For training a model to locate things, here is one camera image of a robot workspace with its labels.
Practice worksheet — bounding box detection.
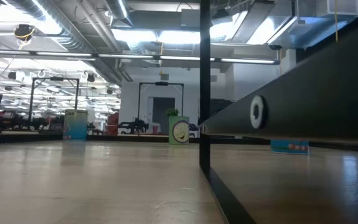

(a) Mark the rectangular silver duct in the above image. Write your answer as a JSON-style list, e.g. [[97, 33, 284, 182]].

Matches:
[[211, 0, 358, 50]]

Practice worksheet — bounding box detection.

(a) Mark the corrugated silver round duct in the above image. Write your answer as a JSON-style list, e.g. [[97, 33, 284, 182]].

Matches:
[[6, 0, 135, 85]]

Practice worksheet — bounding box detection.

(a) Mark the yellow and black cable reel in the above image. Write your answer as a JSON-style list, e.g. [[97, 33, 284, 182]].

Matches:
[[13, 23, 36, 42]]

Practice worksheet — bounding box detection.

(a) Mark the red cabinet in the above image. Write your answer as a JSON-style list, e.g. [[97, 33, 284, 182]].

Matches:
[[106, 111, 120, 136]]

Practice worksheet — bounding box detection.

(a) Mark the black aluminium table frame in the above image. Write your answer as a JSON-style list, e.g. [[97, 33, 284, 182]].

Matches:
[[0, 132, 272, 146]]

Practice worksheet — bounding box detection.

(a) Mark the blue and yellow carton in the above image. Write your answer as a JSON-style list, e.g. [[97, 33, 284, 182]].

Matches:
[[63, 108, 89, 141]]

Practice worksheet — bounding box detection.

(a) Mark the dark grey door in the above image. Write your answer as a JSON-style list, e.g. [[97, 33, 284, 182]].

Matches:
[[152, 96, 176, 126]]

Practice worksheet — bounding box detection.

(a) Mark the long ceiling light bar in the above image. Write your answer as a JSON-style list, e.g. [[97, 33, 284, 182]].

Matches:
[[0, 49, 281, 65]]

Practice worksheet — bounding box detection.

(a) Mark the yellow hanging cord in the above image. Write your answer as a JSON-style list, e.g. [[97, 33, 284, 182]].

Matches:
[[334, 0, 339, 45]]

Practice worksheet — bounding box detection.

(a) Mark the black gantry frame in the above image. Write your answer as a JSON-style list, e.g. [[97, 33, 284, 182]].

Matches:
[[28, 76, 81, 125], [137, 81, 185, 118]]

